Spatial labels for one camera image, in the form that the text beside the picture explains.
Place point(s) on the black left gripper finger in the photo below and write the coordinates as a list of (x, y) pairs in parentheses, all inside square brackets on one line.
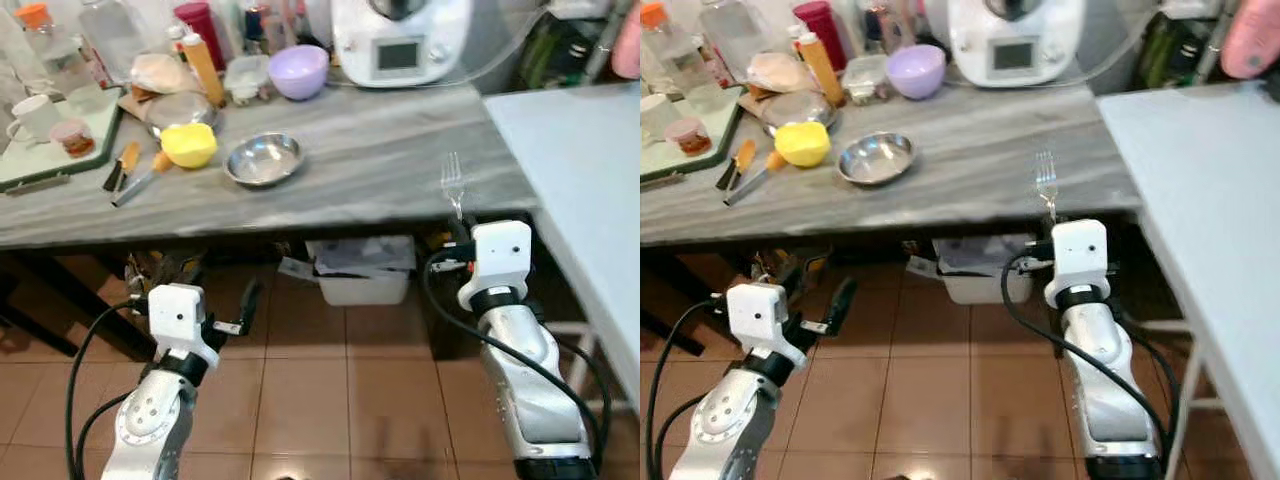
[(843, 300), (180, 276), (250, 300), (789, 277)]

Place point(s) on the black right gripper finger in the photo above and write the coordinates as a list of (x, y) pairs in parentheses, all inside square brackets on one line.
[(463, 228), (449, 236), (1039, 232), (1052, 226)]

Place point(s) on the silver metal fork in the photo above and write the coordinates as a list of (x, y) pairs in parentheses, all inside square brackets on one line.
[(454, 180), (1047, 180)]

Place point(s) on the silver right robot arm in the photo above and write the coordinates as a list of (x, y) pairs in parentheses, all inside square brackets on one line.
[(1105, 390), (530, 390)]

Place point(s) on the white plastic bin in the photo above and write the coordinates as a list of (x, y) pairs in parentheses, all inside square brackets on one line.
[(985, 283), (362, 285)]

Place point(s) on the white side table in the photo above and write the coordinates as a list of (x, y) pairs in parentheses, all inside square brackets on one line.
[(1210, 200), (575, 180)]

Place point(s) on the yellow plastic bowl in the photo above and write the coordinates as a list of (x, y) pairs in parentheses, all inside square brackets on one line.
[(802, 145), (188, 145)]

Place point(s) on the shallow stainless steel plate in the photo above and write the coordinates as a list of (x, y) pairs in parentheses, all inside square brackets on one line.
[(876, 159), (264, 160)]

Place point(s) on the green rimmed tray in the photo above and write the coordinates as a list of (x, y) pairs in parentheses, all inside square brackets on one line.
[(30, 165), (665, 168)]

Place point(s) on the domed stainless steel dish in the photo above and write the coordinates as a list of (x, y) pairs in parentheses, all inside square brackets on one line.
[(180, 110), (797, 108)]

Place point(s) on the small jar with red contents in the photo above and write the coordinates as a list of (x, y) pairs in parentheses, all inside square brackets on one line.
[(688, 139), (73, 140)]

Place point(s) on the brown wooden board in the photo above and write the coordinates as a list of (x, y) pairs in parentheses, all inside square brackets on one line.
[(752, 102), (135, 103)]

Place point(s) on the white kitchen cooking machine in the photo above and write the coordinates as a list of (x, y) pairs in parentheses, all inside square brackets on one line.
[(355, 50), (970, 50)]

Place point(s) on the green storage crate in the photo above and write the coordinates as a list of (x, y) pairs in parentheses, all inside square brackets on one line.
[(560, 55), (1180, 55)]

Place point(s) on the purple plastic bowl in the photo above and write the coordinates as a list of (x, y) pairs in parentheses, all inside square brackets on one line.
[(298, 72), (915, 72)]

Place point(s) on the bread in plastic bag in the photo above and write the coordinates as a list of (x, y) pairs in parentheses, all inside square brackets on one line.
[(782, 73), (163, 73)]

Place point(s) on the white ceramic mug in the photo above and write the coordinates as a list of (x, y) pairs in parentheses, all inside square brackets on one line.
[(38, 118), (658, 118)]

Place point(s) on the glass food container with lid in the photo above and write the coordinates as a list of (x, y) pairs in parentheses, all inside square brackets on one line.
[(865, 80), (246, 80)]

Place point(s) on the orange squeeze sauce bottle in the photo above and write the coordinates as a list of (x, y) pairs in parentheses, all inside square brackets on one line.
[(205, 70), (823, 70)]

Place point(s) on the red and white printed packet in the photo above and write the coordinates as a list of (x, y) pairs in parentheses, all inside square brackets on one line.
[(98, 68), (714, 68)]

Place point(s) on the small white capped bottle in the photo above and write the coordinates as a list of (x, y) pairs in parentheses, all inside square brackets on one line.
[(177, 38), (797, 38)]

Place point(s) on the pink rounded object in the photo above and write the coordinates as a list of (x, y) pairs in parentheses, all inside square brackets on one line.
[(628, 50), (1252, 40)]

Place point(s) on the clear plastic jug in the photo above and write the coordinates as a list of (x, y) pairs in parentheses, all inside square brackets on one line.
[(110, 35), (732, 35)]

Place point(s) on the pink lidded drinking bottle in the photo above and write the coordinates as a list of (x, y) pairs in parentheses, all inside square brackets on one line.
[(901, 25), (285, 25)]

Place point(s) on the dark red plastic canister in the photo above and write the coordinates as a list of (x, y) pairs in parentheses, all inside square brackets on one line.
[(818, 20), (198, 20)]

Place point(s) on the blue capped bottle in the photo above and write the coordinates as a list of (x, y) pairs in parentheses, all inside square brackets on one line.
[(874, 30), (255, 30)]

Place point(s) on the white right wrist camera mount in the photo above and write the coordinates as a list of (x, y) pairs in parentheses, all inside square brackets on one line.
[(1078, 255), (498, 258)]

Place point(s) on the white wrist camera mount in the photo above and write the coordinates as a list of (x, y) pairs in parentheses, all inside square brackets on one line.
[(498, 258), (760, 318), (180, 318), (1078, 255)]

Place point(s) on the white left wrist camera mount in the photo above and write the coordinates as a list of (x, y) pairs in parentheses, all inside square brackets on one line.
[(760, 318), (180, 318)]

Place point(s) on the dark table leg frame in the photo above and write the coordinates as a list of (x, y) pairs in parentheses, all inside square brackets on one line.
[(90, 305), (690, 300)]

